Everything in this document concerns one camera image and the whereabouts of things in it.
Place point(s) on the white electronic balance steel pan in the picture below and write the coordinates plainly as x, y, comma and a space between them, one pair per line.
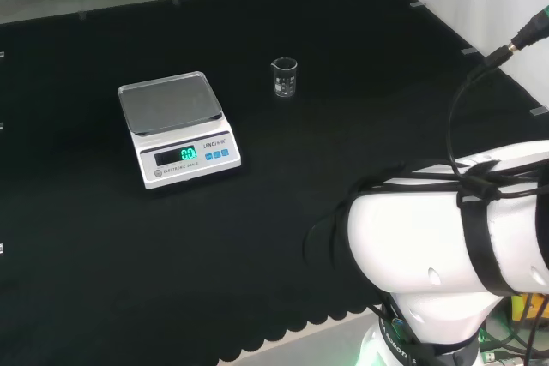
171, 104

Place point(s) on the small clear glass beaker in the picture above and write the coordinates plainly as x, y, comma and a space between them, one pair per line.
285, 89

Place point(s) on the black bench cloth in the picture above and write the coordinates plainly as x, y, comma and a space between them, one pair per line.
300, 169

